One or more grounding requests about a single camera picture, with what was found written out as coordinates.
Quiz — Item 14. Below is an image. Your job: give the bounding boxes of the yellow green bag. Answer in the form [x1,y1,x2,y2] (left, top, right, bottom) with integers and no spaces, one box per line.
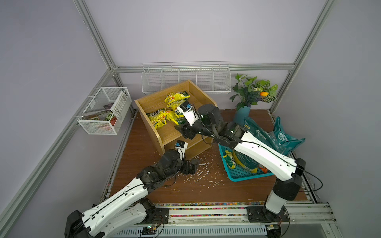
[165,110,186,125]
[222,150,236,169]

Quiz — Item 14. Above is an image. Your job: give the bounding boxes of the large green fertilizer bag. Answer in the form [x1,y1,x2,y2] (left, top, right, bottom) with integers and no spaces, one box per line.
[233,117,297,181]

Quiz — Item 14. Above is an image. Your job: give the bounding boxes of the teal plastic basket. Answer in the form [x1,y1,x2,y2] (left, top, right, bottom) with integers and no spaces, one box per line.
[218,144,274,182]

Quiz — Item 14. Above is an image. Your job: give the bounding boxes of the green orange fertilizer bag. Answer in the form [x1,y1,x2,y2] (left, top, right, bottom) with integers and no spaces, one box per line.
[257,117,306,156]

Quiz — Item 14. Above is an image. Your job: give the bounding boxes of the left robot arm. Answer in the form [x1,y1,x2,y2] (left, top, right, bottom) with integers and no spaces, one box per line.
[64,148,199,238]

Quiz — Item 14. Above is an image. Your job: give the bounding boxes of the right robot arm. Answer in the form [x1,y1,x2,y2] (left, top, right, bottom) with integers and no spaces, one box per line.
[176,102,306,223]

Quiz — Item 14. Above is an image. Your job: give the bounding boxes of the wooden two-tier shelf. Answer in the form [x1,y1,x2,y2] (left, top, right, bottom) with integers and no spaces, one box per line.
[135,80,217,159]

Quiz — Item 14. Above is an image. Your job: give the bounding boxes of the yellow bag top back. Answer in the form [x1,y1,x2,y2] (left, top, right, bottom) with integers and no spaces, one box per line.
[164,91,190,111]

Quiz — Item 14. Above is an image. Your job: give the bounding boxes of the yellow bag front left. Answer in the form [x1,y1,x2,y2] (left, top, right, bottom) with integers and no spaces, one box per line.
[147,108,167,129]

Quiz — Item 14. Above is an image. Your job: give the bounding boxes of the teal vase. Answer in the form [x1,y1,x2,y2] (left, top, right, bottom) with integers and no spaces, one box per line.
[233,106,251,127]

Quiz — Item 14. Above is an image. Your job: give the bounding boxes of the artificial green plant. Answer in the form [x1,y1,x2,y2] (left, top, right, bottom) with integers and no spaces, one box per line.
[229,74,278,110]

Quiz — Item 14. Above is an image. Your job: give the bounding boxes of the items in side basket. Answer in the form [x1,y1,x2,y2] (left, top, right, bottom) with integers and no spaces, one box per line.
[82,103,117,126]

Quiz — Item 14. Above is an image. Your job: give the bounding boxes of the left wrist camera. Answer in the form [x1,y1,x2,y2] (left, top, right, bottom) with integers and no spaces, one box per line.
[174,140,188,161]

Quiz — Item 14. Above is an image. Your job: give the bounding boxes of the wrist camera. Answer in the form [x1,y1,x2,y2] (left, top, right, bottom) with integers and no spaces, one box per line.
[174,140,188,161]
[177,101,199,126]

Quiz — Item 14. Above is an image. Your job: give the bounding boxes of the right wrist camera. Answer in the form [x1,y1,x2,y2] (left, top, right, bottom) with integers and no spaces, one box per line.
[177,101,199,126]

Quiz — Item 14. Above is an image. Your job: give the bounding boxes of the white wire wall rack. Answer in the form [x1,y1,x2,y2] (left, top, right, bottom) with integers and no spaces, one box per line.
[141,61,232,94]

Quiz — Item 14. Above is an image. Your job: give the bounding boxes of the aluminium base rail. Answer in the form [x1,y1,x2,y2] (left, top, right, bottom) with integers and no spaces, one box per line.
[80,201,338,238]

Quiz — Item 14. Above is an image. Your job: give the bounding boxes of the white wire side basket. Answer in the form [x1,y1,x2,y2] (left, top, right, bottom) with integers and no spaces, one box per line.
[77,87,132,135]

